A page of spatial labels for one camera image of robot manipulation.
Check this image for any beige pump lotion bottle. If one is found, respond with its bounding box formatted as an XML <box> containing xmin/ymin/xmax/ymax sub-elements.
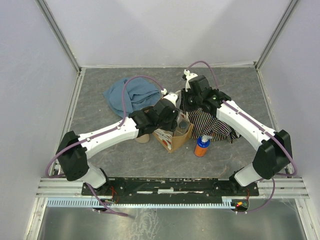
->
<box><xmin>135</xmin><ymin>134</ymin><xmax>150</xmax><ymax>144</ymax></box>

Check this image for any aluminium frame rail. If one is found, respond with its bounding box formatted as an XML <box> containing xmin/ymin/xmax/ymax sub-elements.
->
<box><xmin>34</xmin><ymin>176</ymin><xmax>88</xmax><ymax>198</ymax></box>

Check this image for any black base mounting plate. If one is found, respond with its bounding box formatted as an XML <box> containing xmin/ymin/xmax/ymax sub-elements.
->
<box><xmin>94</xmin><ymin>177</ymin><xmax>259</xmax><ymax>203</ymax></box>

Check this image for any orange bottle with blue cap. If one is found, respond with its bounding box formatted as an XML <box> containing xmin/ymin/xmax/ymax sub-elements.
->
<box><xmin>194</xmin><ymin>135</ymin><xmax>213</xmax><ymax>157</ymax></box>

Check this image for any black white striped cloth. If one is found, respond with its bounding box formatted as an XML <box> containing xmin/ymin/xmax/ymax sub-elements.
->
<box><xmin>185</xmin><ymin>108</ymin><xmax>241</xmax><ymax>144</ymax></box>

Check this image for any watermelon print canvas bag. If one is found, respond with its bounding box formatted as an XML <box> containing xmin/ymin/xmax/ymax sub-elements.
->
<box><xmin>142</xmin><ymin>89</ymin><xmax>194</xmax><ymax>154</ymax></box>

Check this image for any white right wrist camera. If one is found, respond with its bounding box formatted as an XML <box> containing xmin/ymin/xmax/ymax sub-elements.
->
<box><xmin>182</xmin><ymin>69</ymin><xmax>198</xmax><ymax>92</ymax></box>

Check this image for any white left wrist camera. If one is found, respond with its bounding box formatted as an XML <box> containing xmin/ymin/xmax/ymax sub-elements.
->
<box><xmin>160</xmin><ymin>88</ymin><xmax>181</xmax><ymax>107</ymax></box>

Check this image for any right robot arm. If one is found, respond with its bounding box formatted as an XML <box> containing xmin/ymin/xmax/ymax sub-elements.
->
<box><xmin>180</xmin><ymin>71</ymin><xmax>293</xmax><ymax>196</ymax></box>

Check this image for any light blue cable duct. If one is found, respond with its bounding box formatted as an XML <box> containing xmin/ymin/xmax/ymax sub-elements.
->
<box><xmin>46</xmin><ymin>194</ymin><xmax>247</xmax><ymax>209</ymax></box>

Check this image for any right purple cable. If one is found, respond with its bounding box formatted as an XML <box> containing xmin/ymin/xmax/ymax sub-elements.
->
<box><xmin>185</xmin><ymin>60</ymin><xmax>299</xmax><ymax>215</ymax></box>

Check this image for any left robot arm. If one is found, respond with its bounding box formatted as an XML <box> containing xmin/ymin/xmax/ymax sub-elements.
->
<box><xmin>56</xmin><ymin>93</ymin><xmax>179</xmax><ymax>195</ymax></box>

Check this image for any blue denim cloth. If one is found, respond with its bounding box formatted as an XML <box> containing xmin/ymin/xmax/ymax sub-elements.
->
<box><xmin>103</xmin><ymin>77</ymin><xmax>162</xmax><ymax>118</ymax></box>

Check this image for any clear bottle with grey cap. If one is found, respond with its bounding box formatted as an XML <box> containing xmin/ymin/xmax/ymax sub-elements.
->
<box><xmin>174</xmin><ymin>119</ymin><xmax>190</xmax><ymax>137</ymax></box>

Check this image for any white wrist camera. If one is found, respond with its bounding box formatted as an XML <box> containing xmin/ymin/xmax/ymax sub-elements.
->
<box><xmin>182</xmin><ymin>69</ymin><xmax>198</xmax><ymax>92</ymax></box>
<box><xmin>160</xmin><ymin>88</ymin><xmax>181</xmax><ymax>107</ymax></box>

